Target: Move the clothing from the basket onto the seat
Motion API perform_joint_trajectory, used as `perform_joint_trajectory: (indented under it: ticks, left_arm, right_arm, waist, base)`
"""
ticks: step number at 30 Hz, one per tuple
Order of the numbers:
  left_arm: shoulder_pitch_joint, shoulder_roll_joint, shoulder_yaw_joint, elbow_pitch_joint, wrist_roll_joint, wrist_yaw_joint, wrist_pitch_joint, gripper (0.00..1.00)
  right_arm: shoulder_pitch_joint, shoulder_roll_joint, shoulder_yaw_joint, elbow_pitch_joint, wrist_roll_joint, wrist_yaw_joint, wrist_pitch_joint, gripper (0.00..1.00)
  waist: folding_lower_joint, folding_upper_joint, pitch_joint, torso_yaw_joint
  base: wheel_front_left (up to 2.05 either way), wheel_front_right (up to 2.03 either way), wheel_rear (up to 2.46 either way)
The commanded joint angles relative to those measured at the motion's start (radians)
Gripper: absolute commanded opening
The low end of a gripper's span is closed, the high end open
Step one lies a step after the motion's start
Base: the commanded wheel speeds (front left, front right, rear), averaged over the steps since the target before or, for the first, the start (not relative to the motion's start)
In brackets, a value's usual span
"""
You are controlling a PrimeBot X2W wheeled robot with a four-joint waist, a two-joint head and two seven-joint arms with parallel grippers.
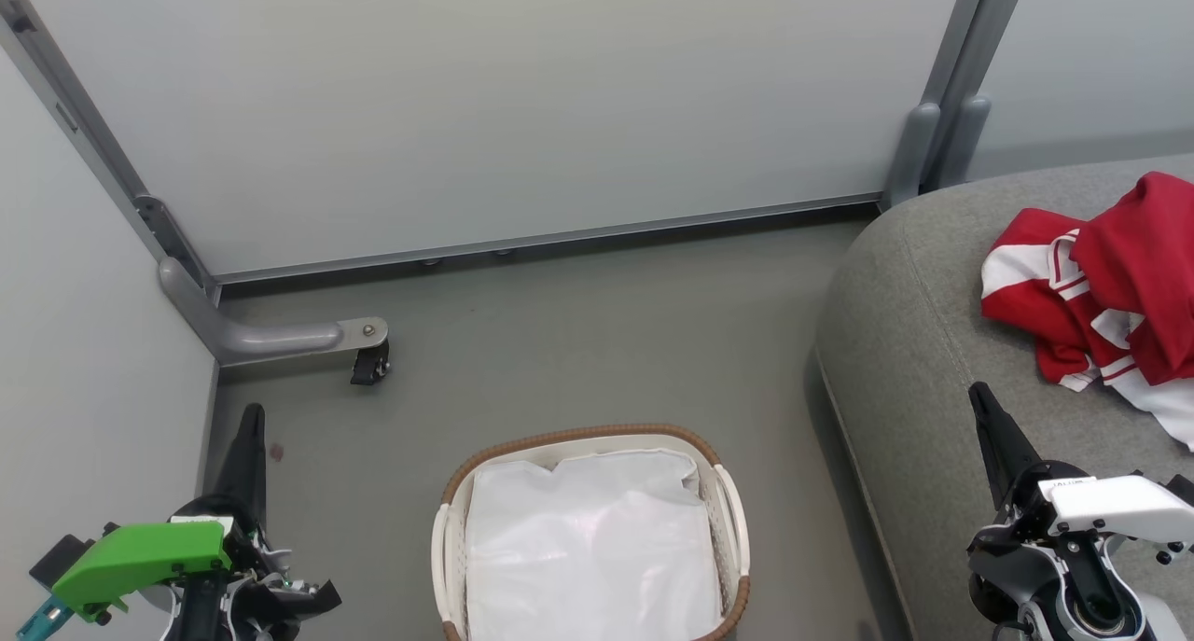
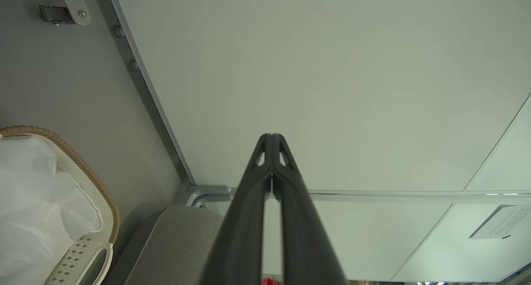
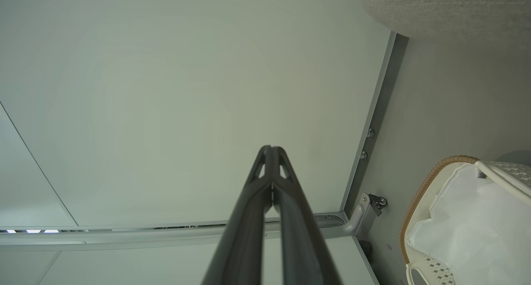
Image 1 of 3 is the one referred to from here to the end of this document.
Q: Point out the white laundry basket brown rim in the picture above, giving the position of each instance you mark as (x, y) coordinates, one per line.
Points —
(732, 520)

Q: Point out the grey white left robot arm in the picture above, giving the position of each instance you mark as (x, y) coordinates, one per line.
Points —
(160, 615)

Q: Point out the grey partition foot bracket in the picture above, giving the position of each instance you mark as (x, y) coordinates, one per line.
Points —
(252, 338)

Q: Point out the grey partition post with feet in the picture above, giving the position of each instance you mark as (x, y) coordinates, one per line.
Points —
(942, 109)

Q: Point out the grey partition bottom rail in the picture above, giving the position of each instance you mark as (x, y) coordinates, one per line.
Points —
(560, 238)

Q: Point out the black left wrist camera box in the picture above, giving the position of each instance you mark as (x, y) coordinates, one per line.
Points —
(58, 557)

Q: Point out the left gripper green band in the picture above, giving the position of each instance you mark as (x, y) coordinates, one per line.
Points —
(140, 557)

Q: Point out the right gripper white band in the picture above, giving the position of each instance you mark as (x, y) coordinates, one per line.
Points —
(1115, 506)

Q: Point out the grey slanted partition frame post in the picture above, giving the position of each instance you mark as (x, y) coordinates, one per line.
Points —
(84, 128)

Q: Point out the white basket liner cloth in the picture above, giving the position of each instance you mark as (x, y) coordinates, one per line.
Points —
(588, 548)

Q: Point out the black caster wheel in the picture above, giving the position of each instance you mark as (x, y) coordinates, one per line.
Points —
(370, 361)

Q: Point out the grey fabric sofa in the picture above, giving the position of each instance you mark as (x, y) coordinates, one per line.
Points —
(914, 342)

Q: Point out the red and white clothing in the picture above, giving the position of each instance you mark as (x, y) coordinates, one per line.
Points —
(1119, 277)

